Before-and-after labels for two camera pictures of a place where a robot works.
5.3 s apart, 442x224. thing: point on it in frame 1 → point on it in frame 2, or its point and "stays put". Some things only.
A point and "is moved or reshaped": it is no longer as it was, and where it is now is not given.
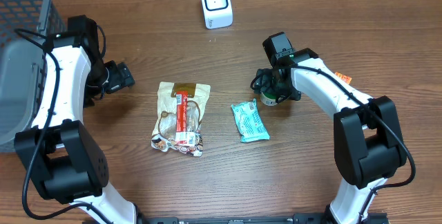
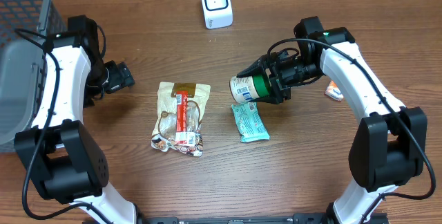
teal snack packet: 248,122 stays put
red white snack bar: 182,136 stays put
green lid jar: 268,101 is moved or reshaped
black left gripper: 121,77 stays put
